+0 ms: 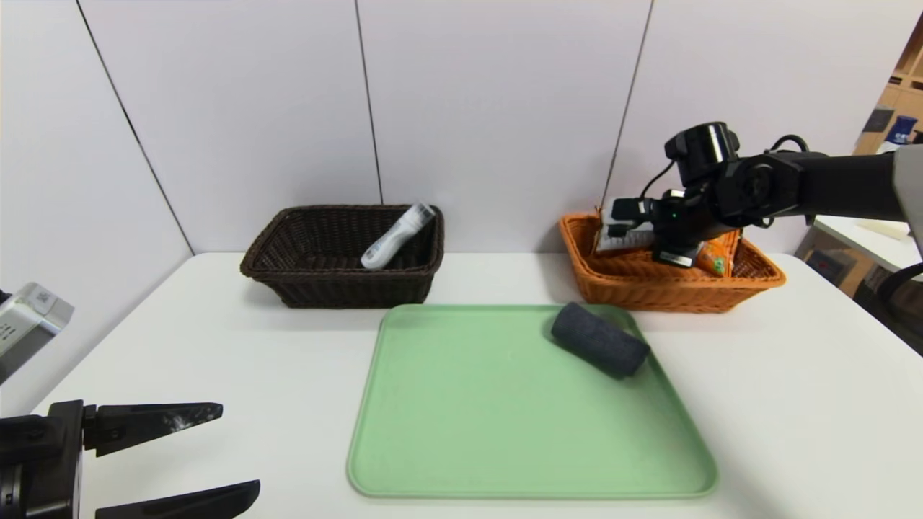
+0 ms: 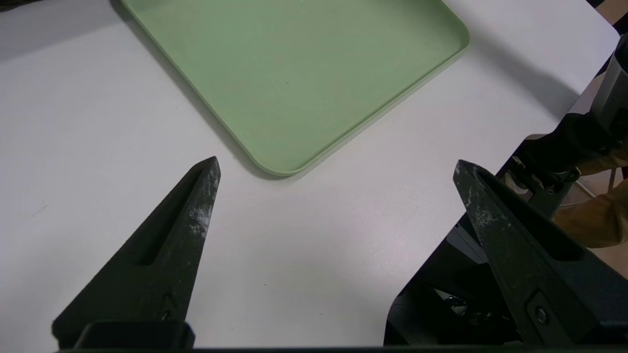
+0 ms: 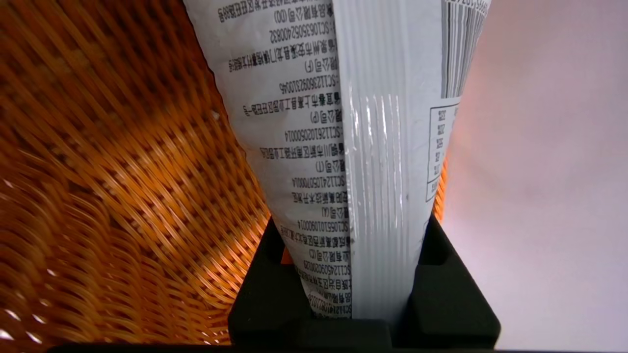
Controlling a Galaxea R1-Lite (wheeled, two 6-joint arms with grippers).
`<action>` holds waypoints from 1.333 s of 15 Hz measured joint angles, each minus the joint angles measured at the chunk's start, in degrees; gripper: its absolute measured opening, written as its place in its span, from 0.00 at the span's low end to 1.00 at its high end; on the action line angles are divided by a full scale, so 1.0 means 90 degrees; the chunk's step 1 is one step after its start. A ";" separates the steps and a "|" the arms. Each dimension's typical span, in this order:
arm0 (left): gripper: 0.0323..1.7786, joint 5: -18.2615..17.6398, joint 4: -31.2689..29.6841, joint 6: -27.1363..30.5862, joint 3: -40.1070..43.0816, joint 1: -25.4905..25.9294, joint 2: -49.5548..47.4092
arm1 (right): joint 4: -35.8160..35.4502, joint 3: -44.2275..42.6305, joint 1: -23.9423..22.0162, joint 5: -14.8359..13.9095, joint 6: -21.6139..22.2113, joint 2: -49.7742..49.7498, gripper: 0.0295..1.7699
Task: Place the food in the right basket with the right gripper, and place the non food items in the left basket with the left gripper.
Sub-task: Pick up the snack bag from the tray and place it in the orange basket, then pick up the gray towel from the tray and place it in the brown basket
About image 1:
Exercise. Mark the grey and black right robot arm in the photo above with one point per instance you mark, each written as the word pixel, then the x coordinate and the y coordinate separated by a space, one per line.
pixel 829 184

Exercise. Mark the white bottle with blue cap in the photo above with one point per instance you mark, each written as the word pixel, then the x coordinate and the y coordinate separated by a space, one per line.
pixel 901 131

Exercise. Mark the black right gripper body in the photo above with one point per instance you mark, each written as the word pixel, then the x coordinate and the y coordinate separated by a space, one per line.
pixel 685 223

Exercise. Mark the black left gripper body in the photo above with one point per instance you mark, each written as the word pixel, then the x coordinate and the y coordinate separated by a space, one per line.
pixel 63 448

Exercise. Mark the orange snack packet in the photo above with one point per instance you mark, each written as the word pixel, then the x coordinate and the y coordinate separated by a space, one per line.
pixel 717 256

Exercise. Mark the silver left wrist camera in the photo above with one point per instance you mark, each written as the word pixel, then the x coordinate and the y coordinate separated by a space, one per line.
pixel 29 324

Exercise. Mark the light green plastic tray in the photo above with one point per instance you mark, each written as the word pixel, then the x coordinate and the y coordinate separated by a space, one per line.
pixel 505 432

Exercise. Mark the dark brown wicker basket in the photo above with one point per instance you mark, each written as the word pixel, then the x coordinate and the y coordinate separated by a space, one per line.
pixel 324 288

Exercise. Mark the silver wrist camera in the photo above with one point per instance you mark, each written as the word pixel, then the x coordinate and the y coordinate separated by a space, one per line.
pixel 621 216
pixel 29 324

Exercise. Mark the wooden shelf unit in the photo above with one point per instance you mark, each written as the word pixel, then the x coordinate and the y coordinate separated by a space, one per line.
pixel 905 79

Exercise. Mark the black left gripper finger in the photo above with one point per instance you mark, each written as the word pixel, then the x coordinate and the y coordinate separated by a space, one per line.
pixel 144 422
pixel 195 504

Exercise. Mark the dark grey towel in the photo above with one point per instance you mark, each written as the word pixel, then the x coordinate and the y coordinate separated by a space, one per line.
pixel 600 340

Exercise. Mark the black bag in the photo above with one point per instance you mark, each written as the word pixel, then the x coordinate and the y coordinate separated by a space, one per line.
pixel 894 310

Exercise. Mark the orange wicker basket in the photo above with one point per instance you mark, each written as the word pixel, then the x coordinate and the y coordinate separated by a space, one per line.
pixel 649 295

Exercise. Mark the translucent white plastic bottle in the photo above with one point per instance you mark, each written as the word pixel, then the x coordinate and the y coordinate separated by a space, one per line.
pixel 393 241

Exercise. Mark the white side table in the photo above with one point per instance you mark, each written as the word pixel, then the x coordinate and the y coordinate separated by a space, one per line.
pixel 865 245

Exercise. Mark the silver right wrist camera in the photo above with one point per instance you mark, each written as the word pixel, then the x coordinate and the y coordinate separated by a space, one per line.
pixel 621 216

